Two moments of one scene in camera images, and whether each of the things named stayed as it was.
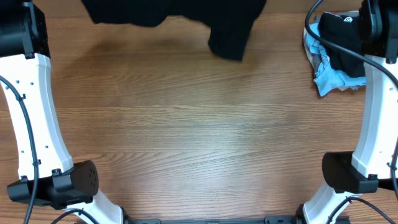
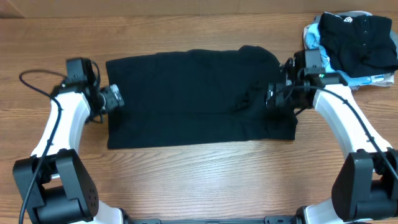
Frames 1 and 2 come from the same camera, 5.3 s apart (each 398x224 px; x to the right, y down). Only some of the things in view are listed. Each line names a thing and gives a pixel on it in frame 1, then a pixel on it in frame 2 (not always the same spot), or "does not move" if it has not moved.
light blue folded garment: [326, 78] does not move
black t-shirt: [232, 21] -> [196, 96]
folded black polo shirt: [346, 31] does not move
